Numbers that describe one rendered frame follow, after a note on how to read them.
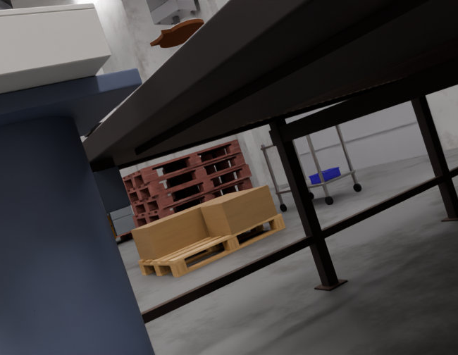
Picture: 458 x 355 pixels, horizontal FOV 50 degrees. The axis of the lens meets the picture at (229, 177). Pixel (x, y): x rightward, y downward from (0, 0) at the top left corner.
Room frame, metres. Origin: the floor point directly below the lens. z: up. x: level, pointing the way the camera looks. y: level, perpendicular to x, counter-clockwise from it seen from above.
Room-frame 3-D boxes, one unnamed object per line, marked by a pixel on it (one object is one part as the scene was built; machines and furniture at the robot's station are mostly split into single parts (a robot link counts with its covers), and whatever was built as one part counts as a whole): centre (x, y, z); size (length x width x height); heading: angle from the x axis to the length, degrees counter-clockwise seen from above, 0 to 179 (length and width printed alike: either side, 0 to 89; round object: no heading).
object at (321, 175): (5.35, -0.89, 0.45); 0.95 x 0.55 x 0.89; 38
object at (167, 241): (4.50, 0.35, 0.21); 1.18 x 0.81 x 0.43; 125
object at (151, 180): (6.00, 0.50, 0.48); 1.32 x 0.90 x 0.96; 121
